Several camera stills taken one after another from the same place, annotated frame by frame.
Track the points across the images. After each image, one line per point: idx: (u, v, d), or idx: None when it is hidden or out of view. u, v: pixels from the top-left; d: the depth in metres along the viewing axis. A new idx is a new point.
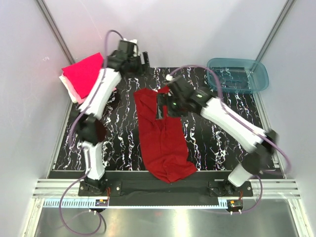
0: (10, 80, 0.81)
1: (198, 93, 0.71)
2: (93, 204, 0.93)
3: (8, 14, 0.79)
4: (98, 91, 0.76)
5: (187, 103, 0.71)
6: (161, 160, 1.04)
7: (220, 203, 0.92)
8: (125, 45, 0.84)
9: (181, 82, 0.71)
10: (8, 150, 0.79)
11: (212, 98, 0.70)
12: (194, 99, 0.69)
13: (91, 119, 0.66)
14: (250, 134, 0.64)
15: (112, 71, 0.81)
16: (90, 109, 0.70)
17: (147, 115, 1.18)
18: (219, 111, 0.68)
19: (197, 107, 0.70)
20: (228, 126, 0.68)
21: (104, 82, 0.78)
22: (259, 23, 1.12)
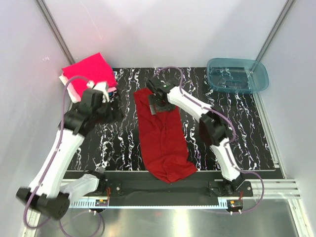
0: (11, 80, 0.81)
1: (165, 84, 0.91)
2: (93, 205, 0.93)
3: (8, 14, 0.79)
4: (52, 164, 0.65)
5: (157, 93, 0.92)
6: (162, 160, 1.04)
7: (220, 203, 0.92)
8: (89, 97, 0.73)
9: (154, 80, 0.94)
10: (8, 150, 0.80)
11: (174, 87, 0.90)
12: (161, 89, 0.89)
13: (41, 201, 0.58)
14: (199, 108, 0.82)
15: (70, 134, 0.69)
16: (40, 189, 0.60)
17: (147, 115, 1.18)
18: (178, 95, 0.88)
19: (164, 95, 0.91)
20: (186, 106, 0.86)
21: (60, 150, 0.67)
22: (259, 23, 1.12)
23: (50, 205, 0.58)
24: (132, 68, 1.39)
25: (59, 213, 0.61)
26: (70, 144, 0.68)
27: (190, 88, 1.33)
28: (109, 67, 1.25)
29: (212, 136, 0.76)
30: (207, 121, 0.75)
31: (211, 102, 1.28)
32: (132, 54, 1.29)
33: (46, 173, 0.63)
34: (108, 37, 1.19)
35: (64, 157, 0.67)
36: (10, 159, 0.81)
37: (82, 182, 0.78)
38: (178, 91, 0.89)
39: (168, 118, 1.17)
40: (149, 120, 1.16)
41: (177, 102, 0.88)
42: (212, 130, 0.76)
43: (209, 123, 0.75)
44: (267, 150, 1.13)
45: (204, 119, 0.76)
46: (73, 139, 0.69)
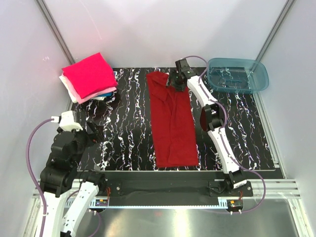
0: (10, 80, 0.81)
1: (189, 70, 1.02)
2: (93, 204, 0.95)
3: (7, 14, 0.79)
4: (46, 225, 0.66)
5: (180, 75, 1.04)
6: (170, 136, 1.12)
7: (220, 203, 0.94)
8: (59, 151, 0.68)
9: (183, 62, 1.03)
10: (7, 149, 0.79)
11: (196, 75, 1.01)
12: (185, 73, 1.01)
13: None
14: (206, 98, 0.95)
15: (54, 197, 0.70)
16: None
17: (159, 95, 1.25)
18: (195, 82, 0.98)
19: (184, 78, 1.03)
20: (196, 93, 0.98)
21: (48, 213, 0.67)
22: (259, 23, 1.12)
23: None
24: (132, 68, 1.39)
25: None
26: (57, 204, 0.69)
27: None
28: (109, 67, 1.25)
29: (208, 123, 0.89)
30: (209, 112, 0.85)
31: None
32: (133, 54, 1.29)
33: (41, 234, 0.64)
34: (109, 37, 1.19)
35: (56, 215, 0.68)
36: (9, 158, 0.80)
37: (80, 203, 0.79)
38: (196, 79, 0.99)
39: (178, 99, 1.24)
40: (161, 99, 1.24)
41: (191, 87, 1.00)
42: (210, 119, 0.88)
43: (209, 113, 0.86)
44: (267, 150, 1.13)
45: (207, 109, 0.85)
46: (58, 199, 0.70)
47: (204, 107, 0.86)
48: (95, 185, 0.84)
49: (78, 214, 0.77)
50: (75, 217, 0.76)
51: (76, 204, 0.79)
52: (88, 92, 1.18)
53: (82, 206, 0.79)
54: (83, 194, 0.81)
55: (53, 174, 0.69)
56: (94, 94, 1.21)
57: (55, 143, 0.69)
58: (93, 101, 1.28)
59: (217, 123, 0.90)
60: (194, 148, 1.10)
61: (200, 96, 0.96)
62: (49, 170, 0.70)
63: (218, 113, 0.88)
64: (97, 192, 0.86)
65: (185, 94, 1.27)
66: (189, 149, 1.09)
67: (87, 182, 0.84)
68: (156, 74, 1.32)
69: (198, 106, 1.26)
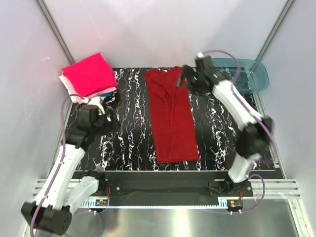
0: (11, 80, 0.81)
1: (216, 73, 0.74)
2: (93, 204, 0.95)
3: (8, 15, 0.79)
4: (58, 176, 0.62)
5: (204, 79, 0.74)
6: (170, 135, 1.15)
7: (220, 203, 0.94)
8: (86, 112, 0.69)
9: (208, 59, 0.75)
10: (8, 149, 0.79)
11: (227, 80, 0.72)
12: (211, 78, 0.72)
13: (48, 214, 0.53)
14: (246, 114, 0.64)
15: (73, 150, 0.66)
16: (46, 200, 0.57)
17: (157, 92, 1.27)
18: (227, 90, 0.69)
19: (210, 86, 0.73)
20: (231, 106, 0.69)
21: (64, 163, 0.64)
22: (259, 23, 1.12)
23: (55, 220, 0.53)
24: (132, 68, 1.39)
25: (61, 228, 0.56)
26: (74, 157, 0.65)
27: None
28: (109, 67, 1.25)
29: (251, 150, 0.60)
30: (251, 133, 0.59)
31: (211, 102, 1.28)
32: (132, 54, 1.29)
33: (52, 183, 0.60)
34: (109, 38, 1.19)
35: (69, 169, 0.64)
36: (9, 158, 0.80)
37: (82, 188, 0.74)
38: (228, 87, 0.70)
39: (177, 97, 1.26)
40: (159, 97, 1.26)
41: (223, 98, 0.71)
42: (252, 144, 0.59)
43: (252, 135, 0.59)
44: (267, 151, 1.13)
45: (248, 130, 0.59)
46: (77, 151, 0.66)
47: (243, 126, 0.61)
48: (96, 179, 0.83)
49: (78, 195, 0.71)
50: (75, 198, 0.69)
51: (76, 188, 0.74)
52: (88, 92, 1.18)
53: (83, 190, 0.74)
54: (85, 183, 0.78)
55: (73, 133, 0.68)
56: (94, 94, 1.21)
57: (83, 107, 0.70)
58: None
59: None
60: (194, 143, 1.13)
61: (237, 111, 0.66)
62: (71, 131, 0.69)
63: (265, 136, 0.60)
64: (95, 190, 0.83)
65: (184, 93, 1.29)
66: (189, 144, 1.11)
67: (88, 177, 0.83)
68: (154, 72, 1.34)
69: (198, 106, 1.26)
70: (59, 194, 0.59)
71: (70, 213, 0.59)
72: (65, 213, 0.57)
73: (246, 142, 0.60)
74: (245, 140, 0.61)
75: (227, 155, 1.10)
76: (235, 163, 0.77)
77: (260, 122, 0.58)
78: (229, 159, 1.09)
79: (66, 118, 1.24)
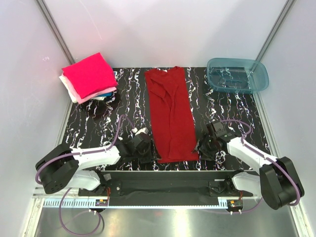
0: (10, 79, 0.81)
1: (227, 134, 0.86)
2: (93, 204, 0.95)
3: (7, 14, 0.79)
4: (96, 153, 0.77)
5: (217, 140, 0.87)
6: (170, 134, 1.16)
7: (220, 203, 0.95)
8: (138, 139, 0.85)
9: (217, 125, 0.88)
10: (7, 149, 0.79)
11: (236, 137, 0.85)
12: (222, 138, 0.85)
13: (68, 165, 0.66)
14: (261, 158, 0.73)
15: (116, 152, 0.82)
16: (78, 156, 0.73)
17: (157, 92, 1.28)
18: (238, 143, 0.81)
19: (224, 145, 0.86)
20: (246, 156, 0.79)
21: (106, 152, 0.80)
22: (259, 23, 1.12)
23: (64, 173, 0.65)
24: (132, 68, 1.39)
25: (52, 185, 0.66)
26: (113, 156, 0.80)
27: (190, 88, 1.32)
28: (109, 67, 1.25)
29: (277, 195, 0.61)
30: (271, 174, 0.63)
31: (211, 102, 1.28)
32: (133, 54, 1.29)
33: (90, 152, 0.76)
34: (109, 38, 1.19)
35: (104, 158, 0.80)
36: (9, 159, 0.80)
37: (87, 176, 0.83)
38: (238, 140, 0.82)
39: (177, 97, 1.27)
40: (159, 97, 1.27)
41: (237, 151, 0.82)
42: (276, 185, 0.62)
43: (273, 176, 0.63)
44: (267, 150, 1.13)
45: (267, 170, 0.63)
46: (117, 155, 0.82)
47: (261, 168, 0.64)
48: (98, 181, 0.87)
49: (81, 178, 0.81)
50: (78, 178, 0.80)
51: (84, 174, 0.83)
52: (89, 92, 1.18)
53: (86, 178, 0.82)
54: (92, 175, 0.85)
55: (121, 145, 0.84)
56: (94, 94, 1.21)
57: (140, 135, 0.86)
58: (93, 101, 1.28)
59: (287, 193, 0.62)
60: (193, 143, 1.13)
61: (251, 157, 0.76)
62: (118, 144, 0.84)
63: (283, 180, 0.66)
64: (90, 188, 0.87)
65: (184, 92, 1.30)
66: (189, 144, 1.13)
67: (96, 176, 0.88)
68: (155, 72, 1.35)
69: (198, 106, 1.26)
70: (85, 162, 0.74)
71: (64, 186, 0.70)
72: (65, 181, 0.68)
73: (269, 185, 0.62)
74: (267, 184, 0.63)
75: (227, 155, 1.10)
76: (248, 180, 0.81)
77: (275, 163, 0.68)
78: (229, 159, 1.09)
79: (66, 118, 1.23)
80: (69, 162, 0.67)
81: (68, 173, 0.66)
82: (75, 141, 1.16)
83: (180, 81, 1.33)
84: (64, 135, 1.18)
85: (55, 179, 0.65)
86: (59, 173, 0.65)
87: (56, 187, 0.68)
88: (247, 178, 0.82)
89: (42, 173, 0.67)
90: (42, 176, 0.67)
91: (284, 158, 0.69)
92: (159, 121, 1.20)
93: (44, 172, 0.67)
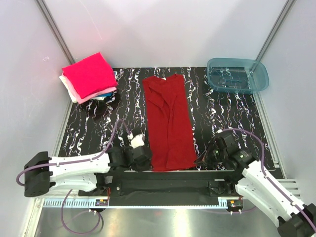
0: (10, 79, 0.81)
1: (243, 153, 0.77)
2: (93, 204, 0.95)
3: (7, 13, 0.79)
4: (78, 164, 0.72)
5: (230, 160, 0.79)
6: (168, 144, 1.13)
7: (220, 203, 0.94)
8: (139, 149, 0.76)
9: (228, 139, 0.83)
10: (7, 149, 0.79)
11: (255, 161, 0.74)
12: (236, 158, 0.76)
13: (41, 176, 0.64)
14: (288, 204, 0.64)
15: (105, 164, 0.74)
16: (55, 167, 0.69)
17: (156, 101, 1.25)
18: (258, 173, 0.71)
19: (238, 166, 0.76)
20: (267, 192, 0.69)
21: (91, 162, 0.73)
22: (259, 23, 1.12)
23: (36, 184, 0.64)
24: (132, 68, 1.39)
25: (31, 193, 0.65)
26: (98, 168, 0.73)
27: (190, 88, 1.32)
28: (109, 67, 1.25)
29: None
30: (300, 228, 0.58)
31: (211, 102, 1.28)
32: (133, 54, 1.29)
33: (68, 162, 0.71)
34: (109, 37, 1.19)
35: (89, 169, 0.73)
36: (9, 158, 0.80)
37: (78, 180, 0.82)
38: (259, 168, 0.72)
39: (175, 106, 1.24)
40: (157, 106, 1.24)
41: (254, 180, 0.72)
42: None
43: (300, 229, 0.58)
44: (267, 150, 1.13)
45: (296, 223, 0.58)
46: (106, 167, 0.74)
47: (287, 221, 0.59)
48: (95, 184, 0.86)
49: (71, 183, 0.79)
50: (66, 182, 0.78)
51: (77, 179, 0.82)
52: (89, 93, 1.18)
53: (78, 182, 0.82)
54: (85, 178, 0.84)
55: (117, 154, 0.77)
56: (95, 94, 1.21)
57: (143, 147, 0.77)
58: (93, 101, 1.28)
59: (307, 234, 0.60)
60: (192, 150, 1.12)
61: (274, 196, 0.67)
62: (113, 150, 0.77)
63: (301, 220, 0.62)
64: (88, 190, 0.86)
65: (182, 98, 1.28)
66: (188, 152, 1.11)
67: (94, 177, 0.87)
68: (153, 80, 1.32)
69: (198, 106, 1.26)
70: (63, 173, 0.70)
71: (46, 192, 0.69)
72: (43, 188, 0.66)
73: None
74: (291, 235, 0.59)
75: None
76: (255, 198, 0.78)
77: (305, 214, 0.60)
78: None
79: (66, 118, 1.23)
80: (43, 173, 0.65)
81: (42, 183, 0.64)
82: (75, 141, 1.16)
83: (179, 88, 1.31)
84: (64, 135, 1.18)
85: (29, 189, 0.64)
86: (33, 182, 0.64)
87: (35, 193, 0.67)
88: (253, 193, 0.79)
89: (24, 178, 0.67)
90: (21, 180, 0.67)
91: (311, 205, 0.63)
92: (157, 132, 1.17)
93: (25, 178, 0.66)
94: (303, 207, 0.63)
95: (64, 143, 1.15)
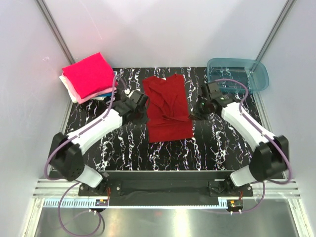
0: (11, 81, 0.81)
1: (223, 97, 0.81)
2: (93, 204, 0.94)
3: (7, 13, 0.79)
4: (95, 127, 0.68)
5: (211, 103, 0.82)
6: (166, 131, 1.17)
7: (220, 203, 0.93)
8: (138, 96, 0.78)
9: (212, 86, 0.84)
10: (8, 149, 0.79)
11: (233, 102, 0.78)
12: (217, 101, 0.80)
13: (71, 150, 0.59)
14: (258, 135, 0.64)
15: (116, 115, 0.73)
16: (77, 139, 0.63)
17: (155, 101, 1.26)
18: (236, 112, 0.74)
19: (218, 108, 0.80)
20: (242, 128, 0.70)
21: (104, 121, 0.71)
22: (259, 23, 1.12)
23: (71, 161, 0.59)
24: (132, 68, 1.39)
25: (71, 173, 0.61)
26: (114, 122, 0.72)
27: (190, 88, 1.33)
28: (109, 67, 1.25)
29: (265, 173, 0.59)
30: (267, 154, 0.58)
31: None
32: (133, 54, 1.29)
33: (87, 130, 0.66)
34: (109, 37, 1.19)
35: (105, 128, 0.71)
36: (9, 159, 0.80)
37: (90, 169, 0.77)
38: (236, 108, 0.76)
39: (175, 104, 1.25)
40: (157, 105, 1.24)
41: (232, 119, 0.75)
42: (267, 165, 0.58)
43: (267, 155, 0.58)
44: None
45: (262, 149, 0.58)
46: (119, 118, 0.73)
47: (257, 147, 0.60)
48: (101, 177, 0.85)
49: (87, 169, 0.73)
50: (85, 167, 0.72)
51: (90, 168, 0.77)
52: (88, 92, 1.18)
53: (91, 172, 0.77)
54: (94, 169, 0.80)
55: (121, 105, 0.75)
56: (95, 94, 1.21)
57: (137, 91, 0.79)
58: (93, 101, 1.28)
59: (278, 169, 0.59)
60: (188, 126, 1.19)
61: (247, 131, 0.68)
62: (117, 104, 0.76)
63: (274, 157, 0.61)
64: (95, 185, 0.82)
65: (183, 98, 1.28)
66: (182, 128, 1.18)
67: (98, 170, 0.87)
68: (153, 80, 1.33)
69: None
70: (88, 140, 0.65)
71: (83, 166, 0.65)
72: (79, 161, 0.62)
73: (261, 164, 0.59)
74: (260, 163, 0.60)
75: (227, 155, 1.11)
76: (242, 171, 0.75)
77: (273, 141, 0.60)
78: (229, 159, 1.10)
79: (66, 118, 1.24)
80: (70, 148, 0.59)
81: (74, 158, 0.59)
82: None
83: (179, 88, 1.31)
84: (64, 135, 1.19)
85: (67, 169, 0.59)
86: (66, 162, 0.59)
87: (75, 172, 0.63)
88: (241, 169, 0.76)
89: (55, 165, 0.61)
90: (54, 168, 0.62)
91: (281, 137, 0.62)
92: (157, 128, 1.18)
93: (56, 164, 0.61)
94: (274, 138, 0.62)
95: None
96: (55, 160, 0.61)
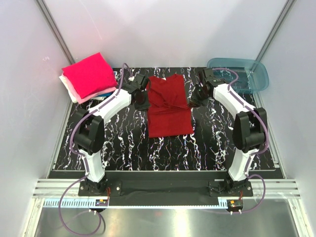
0: (11, 81, 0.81)
1: (216, 79, 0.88)
2: (93, 204, 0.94)
3: (7, 13, 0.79)
4: (109, 102, 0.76)
5: (205, 85, 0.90)
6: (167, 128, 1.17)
7: (220, 203, 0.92)
8: (141, 77, 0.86)
9: (208, 71, 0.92)
10: (7, 150, 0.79)
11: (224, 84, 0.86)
12: (211, 83, 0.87)
13: (95, 121, 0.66)
14: (240, 106, 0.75)
15: (125, 93, 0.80)
16: (98, 112, 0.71)
17: (155, 100, 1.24)
18: (224, 90, 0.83)
19: (211, 89, 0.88)
20: (228, 102, 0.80)
21: (117, 97, 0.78)
22: (259, 23, 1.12)
23: (96, 131, 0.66)
24: (132, 68, 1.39)
25: (94, 144, 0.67)
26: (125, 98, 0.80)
27: (190, 88, 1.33)
28: (109, 67, 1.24)
29: (244, 138, 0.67)
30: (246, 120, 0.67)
31: (211, 102, 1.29)
32: (133, 54, 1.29)
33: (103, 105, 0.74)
34: (109, 37, 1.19)
35: (119, 103, 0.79)
36: (9, 159, 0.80)
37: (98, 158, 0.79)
38: (225, 87, 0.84)
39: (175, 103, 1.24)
40: (157, 104, 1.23)
41: (221, 97, 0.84)
42: (247, 131, 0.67)
43: (246, 122, 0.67)
44: (268, 151, 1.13)
45: (242, 116, 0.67)
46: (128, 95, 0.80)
47: (238, 114, 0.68)
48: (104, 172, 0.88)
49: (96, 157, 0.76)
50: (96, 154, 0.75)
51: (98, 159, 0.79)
52: (88, 92, 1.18)
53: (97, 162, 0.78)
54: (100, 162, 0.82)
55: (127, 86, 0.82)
56: (94, 94, 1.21)
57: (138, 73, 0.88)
58: (93, 101, 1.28)
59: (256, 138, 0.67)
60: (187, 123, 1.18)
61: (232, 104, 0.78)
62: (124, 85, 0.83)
63: (254, 128, 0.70)
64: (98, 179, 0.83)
65: (184, 98, 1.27)
66: (182, 123, 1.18)
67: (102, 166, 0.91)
68: (153, 80, 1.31)
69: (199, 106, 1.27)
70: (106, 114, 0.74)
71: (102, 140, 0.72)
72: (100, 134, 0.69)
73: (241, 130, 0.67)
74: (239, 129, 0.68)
75: (227, 155, 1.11)
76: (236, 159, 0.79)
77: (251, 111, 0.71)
78: (229, 159, 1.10)
79: (66, 118, 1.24)
80: (94, 120, 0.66)
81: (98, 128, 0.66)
82: None
83: (179, 87, 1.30)
84: (64, 135, 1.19)
85: (93, 139, 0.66)
86: (91, 133, 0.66)
87: (97, 144, 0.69)
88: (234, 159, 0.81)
89: (78, 139, 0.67)
90: (77, 143, 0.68)
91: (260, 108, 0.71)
92: (157, 126, 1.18)
93: (80, 138, 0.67)
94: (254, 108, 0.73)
95: (64, 143, 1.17)
96: (79, 134, 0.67)
